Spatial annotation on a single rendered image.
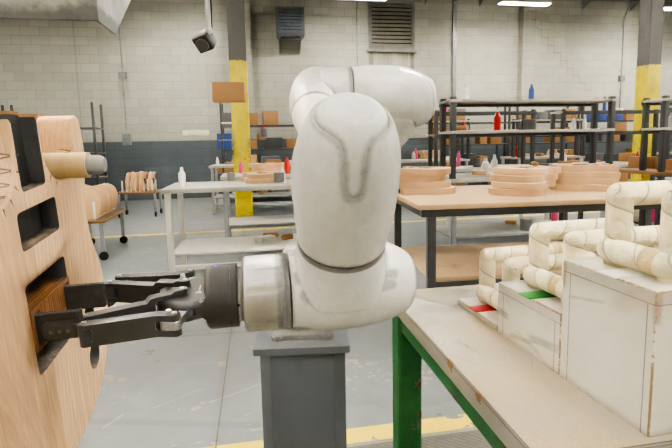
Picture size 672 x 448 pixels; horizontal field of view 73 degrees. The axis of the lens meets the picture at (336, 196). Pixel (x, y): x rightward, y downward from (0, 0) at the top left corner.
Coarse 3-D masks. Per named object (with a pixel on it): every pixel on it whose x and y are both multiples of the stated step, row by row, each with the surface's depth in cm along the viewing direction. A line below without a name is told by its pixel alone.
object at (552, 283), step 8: (528, 272) 76; (536, 272) 75; (544, 272) 74; (528, 280) 76; (536, 280) 74; (544, 280) 72; (552, 280) 71; (560, 280) 70; (544, 288) 72; (552, 288) 70; (560, 288) 69; (560, 296) 69
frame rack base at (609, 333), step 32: (576, 288) 62; (608, 288) 57; (640, 288) 52; (576, 320) 62; (608, 320) 57; (640, 320) 52; (576, 352) 63; (608, 352) 57; (640, 352) 53; (576, 384) 63; (608, 384) 57; (640, 384) 53; (640, 416) 53
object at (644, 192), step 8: (616, 184) 60; (624, 184) 60; (632, 184) 60; (640, 184) 60; (648, 184) 60; (656, 184) 60; (664, 184) 61; (608, 192) 61; (616, 192) 60; (624, 192) 59; (632, 192) 59; (640, 192) 59; (648, 192) 60; (656, 192) 60; (664, 192) 60; (640, 200) 60; (648, 200) 60; (656, 200) 60
